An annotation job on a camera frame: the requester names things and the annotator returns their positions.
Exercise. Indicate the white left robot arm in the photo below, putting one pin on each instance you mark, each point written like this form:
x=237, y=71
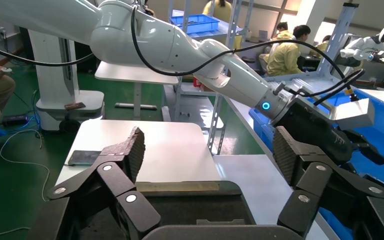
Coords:
x=165, y=43

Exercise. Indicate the white humanoid robot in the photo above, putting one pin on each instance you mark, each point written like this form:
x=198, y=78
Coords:
x=361, y=44

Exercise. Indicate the seated black-haired person yellow coat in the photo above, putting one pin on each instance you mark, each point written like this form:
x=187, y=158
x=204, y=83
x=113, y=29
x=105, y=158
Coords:
x=283, y=58

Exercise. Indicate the small blue plastic bin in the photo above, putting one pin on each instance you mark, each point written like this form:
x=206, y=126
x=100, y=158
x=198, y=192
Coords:
x=195, y=24

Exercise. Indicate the brown flat object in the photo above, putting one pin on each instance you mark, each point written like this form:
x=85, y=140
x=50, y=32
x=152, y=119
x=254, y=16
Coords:
x=75, y=106

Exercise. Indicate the standing person yellow coat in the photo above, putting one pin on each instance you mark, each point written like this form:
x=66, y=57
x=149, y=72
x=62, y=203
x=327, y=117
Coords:
x=222, y=11

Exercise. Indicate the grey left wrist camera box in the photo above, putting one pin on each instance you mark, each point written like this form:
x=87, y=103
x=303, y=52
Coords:
x=354, y=114

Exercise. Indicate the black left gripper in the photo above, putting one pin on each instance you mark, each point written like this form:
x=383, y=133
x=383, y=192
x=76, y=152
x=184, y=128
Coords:
x=314, y=129

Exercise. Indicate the black power strip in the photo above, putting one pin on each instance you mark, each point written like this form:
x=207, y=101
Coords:
x=14, y=120

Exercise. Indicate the white handheld controller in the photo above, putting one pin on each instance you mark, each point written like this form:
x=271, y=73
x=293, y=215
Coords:
x=3, y=70

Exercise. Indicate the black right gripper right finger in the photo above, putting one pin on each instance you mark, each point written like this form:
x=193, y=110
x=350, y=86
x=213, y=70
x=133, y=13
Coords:
x=288, y=159

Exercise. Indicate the black container tray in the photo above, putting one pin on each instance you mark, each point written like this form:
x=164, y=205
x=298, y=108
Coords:
x=192, y=205

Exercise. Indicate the white desk table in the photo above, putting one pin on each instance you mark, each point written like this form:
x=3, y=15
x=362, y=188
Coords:
x=129, y=73

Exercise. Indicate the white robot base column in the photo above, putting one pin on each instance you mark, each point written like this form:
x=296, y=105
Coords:
x=53, y=82

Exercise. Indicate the dark smartphone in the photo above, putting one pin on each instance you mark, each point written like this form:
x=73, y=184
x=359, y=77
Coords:
x=84, y=158

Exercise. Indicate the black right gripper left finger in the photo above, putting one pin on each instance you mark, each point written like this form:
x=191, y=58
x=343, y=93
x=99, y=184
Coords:
x=129, y=155

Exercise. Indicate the grey metal shelf rack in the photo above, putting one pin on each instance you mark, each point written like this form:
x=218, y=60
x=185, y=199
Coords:
x=177, y=99

